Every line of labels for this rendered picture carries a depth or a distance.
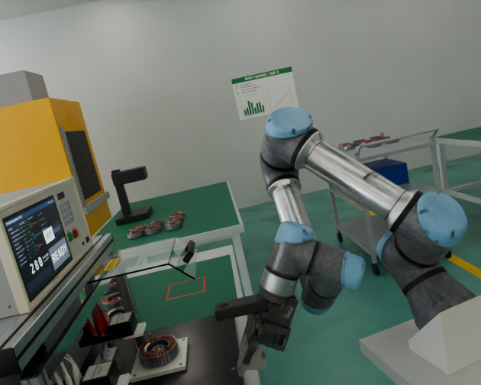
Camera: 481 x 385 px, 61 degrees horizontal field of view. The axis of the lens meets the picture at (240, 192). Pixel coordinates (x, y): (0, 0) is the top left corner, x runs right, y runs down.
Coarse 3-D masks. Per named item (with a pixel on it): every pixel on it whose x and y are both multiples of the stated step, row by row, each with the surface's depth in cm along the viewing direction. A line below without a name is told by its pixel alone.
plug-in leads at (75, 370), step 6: (66, 354) 89; (72, 360) 90; (72, 366) 89; (66, 372) 86; (78, 372) 91; (60, 378) 87; (66, 378) 86; (78, 378) 89; (60, 384) 87; (66, 384) 90; (72, 384) 86; (78, 384) 89
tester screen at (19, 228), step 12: (48, 204) 96; (24, 216) 84; (36, 216) 89; (48, 216) 95; (12, 228) 78; (24, 228) 83; (36, 228) 87; (12, 240) 77; (24, 240) 82; (36, 240) 86; (24, 252) 80; (36, 252) 85; (48, 252) 91; (24, 264) 79; (48, 264) 89; (24, 276) 78; (36, 276) 83; (48, 276) 88; (36, 288) 82
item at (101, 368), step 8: (112, 360) 92; (88, 368) 91; (96, 368) 90; (104, 368) 90; (112, 368) 90; (88, 376) 88; (96, 376) 87; (104, 376) 87; (112, 376) 89; (120, 376) 93; (128, 376) 92; (56, 384) 92; (64, 384) 91; (80, 384) 86; (88, 384) 86; (96, 384) 86; (104, 384) 87; (112, 384) 87; (120, 384) 90
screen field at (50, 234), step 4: (56, 224) 98; (48, 228) 93; (52, 228) 95; (56, 228) 98; (60, 228) 100; (44, 232) 91; (48, 232) 93; (52, 232) 95; (56, 232) 97; (60, 232) 99; (44, 236) 90; (48, 236) 92; (52, 236) 94; (56, 236) 97; (48, 240) 92
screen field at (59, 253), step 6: (60, 240) 98; (54, 246) 94; (60, 246) 98; (66, 246) 101; (54, 252) 94; (60, 252) 97; (66, 252) 100; (54, 258) 93; (60, 258) 96; (66, 258) 99; (54, 264) 92; (60, 264) 95
